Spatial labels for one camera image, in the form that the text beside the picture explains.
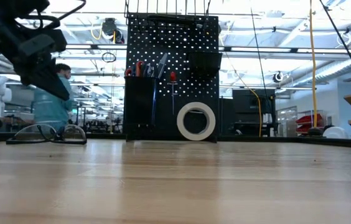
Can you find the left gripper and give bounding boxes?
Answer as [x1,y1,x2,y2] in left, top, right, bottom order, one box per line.
[12,28,71,101]

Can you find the grey spirit level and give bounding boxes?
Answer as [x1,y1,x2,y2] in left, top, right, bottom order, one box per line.
[156,52,169,80]

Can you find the red T-handle hex key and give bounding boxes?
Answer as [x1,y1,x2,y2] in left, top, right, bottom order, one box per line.
[167,71,179,116]

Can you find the black pegboard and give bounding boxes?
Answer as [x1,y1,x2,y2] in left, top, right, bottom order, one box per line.
[123,12,220,143]

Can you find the white tape roll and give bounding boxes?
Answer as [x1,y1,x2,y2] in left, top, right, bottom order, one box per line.
[176,101,217,142]

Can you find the person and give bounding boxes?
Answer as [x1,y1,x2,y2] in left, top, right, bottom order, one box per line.
[33,63,74,133]

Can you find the clear safety glasses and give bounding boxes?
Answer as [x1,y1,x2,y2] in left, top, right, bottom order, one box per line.
[6,123,88,146]

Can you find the tall black pegboard bin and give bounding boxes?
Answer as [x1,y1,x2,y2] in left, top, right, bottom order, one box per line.
[123,76,157,127]

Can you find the black cabinet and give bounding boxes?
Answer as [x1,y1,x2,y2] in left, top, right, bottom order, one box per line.
[231,88,278,138]

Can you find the white rounded object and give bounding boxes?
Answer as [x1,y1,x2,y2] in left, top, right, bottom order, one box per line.
[322,126,351,140]

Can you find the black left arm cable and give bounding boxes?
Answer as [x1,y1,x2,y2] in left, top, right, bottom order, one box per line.
[16,0,87,30]

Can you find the curved yellow cable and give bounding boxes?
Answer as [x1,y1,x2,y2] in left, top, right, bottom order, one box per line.
[233,70,263,138]

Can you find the black aluminium table frame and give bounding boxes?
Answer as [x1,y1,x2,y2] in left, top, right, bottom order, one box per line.
[0,132,351,150]

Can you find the yellow hanging cable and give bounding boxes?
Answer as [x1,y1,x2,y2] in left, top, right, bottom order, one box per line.
[306,0,323,137]

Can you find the thin black hanging cable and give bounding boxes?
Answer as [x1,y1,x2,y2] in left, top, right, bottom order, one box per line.
[318,0,351,102]

